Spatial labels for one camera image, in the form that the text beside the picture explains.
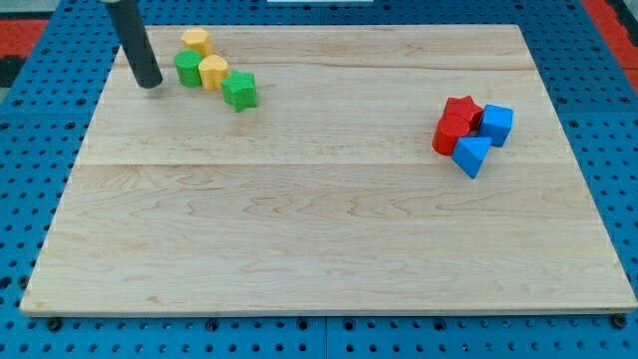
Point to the green star block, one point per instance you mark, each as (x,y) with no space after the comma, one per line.
(239,90)

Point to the blue triangle block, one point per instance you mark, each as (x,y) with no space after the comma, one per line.
(469,154)

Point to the blue cube block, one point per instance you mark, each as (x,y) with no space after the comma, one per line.
(496,123)

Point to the red star block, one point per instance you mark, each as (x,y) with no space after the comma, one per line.
(466,108)

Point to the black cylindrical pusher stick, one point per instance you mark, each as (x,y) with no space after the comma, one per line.
(130,28)

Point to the yellow heart block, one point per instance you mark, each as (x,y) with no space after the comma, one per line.
(213,70)

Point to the red cylinder block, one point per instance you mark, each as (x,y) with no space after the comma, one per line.
(450,129)

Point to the green cylinder block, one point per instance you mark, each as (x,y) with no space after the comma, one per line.
(186,63)

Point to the wooden board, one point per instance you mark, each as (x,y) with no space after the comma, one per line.
(328,197)

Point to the yellow hexagon block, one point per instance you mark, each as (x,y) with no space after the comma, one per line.
(199,40)

